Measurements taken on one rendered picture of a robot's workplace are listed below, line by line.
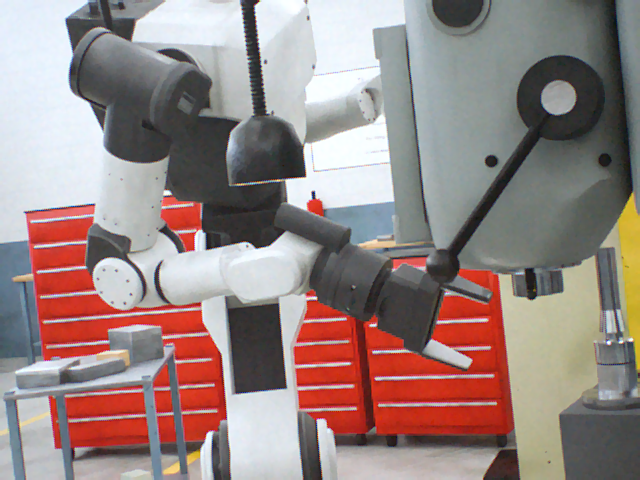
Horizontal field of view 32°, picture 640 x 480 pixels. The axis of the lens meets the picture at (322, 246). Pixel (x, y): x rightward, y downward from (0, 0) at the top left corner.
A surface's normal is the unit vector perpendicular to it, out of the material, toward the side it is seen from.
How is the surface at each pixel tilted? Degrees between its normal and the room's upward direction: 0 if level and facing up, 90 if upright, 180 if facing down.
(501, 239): 123
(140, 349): 90
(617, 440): 90
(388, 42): 90
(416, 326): 109
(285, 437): 61
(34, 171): 90
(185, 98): 118
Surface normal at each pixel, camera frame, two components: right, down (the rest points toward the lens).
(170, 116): 0.88, 0.39
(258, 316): -0.03, -0.20
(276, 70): 0.93, 0.11
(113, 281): -0.42, 0.42
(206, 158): -0.33, 0.67
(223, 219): 0.05, 0.52
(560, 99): -0.31, 0.08
